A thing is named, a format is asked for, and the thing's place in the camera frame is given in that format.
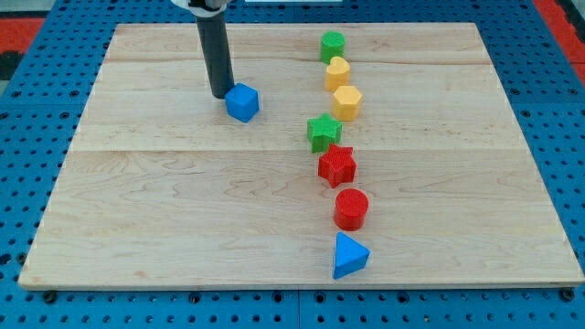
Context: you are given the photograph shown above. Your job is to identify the blue cube block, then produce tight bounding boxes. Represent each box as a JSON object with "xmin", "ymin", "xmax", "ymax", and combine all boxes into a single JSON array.
[{"xmin": 225, "ymin": 83, "xmax": 260, "ymax": 122}]

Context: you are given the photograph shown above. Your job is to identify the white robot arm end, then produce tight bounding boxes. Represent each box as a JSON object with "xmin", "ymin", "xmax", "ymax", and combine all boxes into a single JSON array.
[{"xmin": 171, "ymin": 0, "xmax": 230, "ymax": 18}]

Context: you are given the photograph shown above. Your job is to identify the red star block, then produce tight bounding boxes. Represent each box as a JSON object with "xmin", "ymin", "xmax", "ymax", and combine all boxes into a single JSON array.
[{"xmin": 317, "ymin": 143, "xmax": 357, "ymax": 188}]

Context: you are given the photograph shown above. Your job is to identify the green star block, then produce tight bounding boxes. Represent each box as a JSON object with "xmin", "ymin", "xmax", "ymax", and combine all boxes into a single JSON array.
[{"xmin": 306, "ymin": 113, "xmax": 343, "ymax": 153}]

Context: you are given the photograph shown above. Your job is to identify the red cylinder block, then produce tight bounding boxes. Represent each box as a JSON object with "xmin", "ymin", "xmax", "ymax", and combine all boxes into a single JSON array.
[{"xmin": 334, "ymin": 188, "xmax": 369, "ymax": 231}]

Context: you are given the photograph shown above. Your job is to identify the yellow hexagon block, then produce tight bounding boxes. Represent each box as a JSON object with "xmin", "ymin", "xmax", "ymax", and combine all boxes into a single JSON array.
[{"xmin": 332, "ymin": 86, "xmax": 363, "ymax": 122}]

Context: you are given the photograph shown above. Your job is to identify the yellow heart block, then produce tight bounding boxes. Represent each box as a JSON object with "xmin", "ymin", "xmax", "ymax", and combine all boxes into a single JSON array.
[{"xmin": 324, "ymin": 57, "xmax": 351, "ymax": 91}]

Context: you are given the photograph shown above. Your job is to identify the blue triangle block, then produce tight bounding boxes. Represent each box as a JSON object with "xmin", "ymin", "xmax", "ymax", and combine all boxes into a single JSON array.
[{"xmin": 333, "ymin": 232, "xmax": 370, "ymax": 280}]

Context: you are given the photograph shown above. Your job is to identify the green cylinder block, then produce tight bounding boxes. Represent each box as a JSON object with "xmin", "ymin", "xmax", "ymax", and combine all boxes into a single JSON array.
[{"xmin": 320, "ymin": 30, "xmax": 346, "ymax": 65}]

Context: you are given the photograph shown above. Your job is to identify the light wooden board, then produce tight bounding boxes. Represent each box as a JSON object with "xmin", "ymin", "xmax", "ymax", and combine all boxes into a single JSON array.
[{"xmin": 19, "ymin": 23, "xmax": 584, "ymax": 291}]

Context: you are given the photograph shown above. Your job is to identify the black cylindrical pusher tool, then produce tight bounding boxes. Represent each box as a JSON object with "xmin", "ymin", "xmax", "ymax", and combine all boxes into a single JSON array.
[{"xmin": 197, "ymin": 12, "xmax": 234, "ymax": 99}]

